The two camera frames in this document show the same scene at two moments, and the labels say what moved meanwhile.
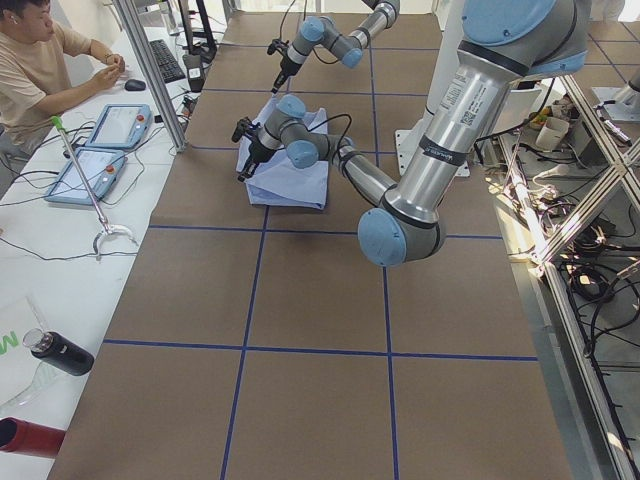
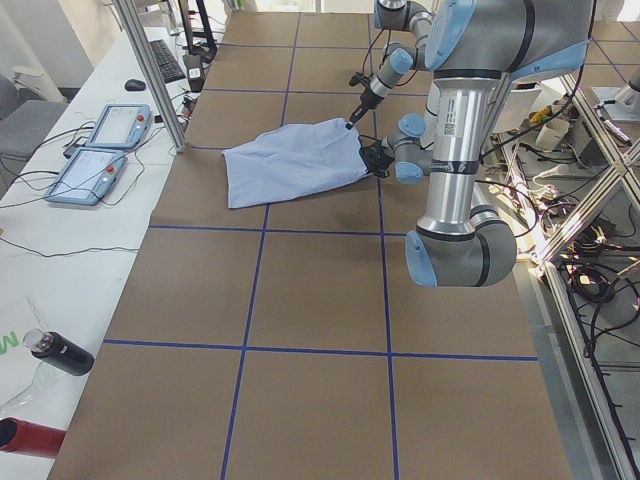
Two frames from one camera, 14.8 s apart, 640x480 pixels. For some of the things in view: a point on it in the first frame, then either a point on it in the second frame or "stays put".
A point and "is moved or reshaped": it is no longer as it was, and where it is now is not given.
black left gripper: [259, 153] to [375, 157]
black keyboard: [169, 67] stays put
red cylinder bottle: [19, 435] stays put
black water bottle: [59, 350] stays put
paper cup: [551, 133] stays put
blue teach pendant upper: [120, 126] stays put
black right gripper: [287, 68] to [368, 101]
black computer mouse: [135, 85] stays put
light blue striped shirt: [277, 182] is moved or reshaped
